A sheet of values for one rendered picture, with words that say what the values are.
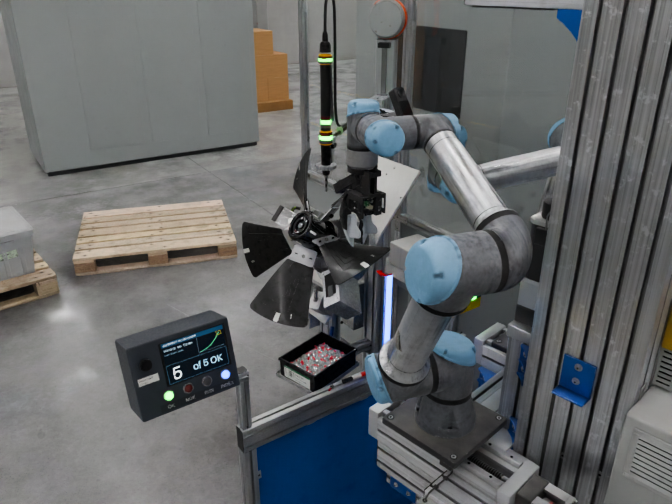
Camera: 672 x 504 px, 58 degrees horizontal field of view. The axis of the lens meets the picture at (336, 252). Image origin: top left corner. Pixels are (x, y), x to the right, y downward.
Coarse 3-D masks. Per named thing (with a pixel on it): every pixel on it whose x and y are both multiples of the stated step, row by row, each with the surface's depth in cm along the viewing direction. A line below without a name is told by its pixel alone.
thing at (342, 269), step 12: (336, 240) 215; (324, 252) 207; (336, 252) 206; (348, 252) 205; (360, 252) 204; (372, 252) 202; (384, 252) 200; (336, 264) 201; (348, 264) 199; (360, 264) 198; (336, 276) 197; (348, 276) 195
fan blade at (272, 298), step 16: (288, 272) 218; (304, 272) 219; (272, 288) 217; (288, 288) 217; (304, 288) 217; (256, 304) 217; (272, 304) 216; (288, 304) 215; (304, 304) 215; (272, 320) 214; (288, 320) 213; (304, 320) 213
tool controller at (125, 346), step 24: (216, 312) 160; (144, 336) 148; (168, 336) 146; (192, 336) 149; (216, 336) 153; (120, 360) 149; (144, 360) 142; (168, 360) 146; (192, 360) 150; (216, 360) 153; (144, 384) 144; (168, 384) 147; (216, 384) 154; (144, 408) 144; (168, 408) 148
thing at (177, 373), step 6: (168, 366) 147; (174, 366) 147; (180, 366) 148; (186, 366) 149; (168, 372) 147; (174, 372) 148; (180, 372) 148; (186, 372) 149; (168, 378) 147; (174, 378) 148; (180, 378) 149; (186, 378) 149
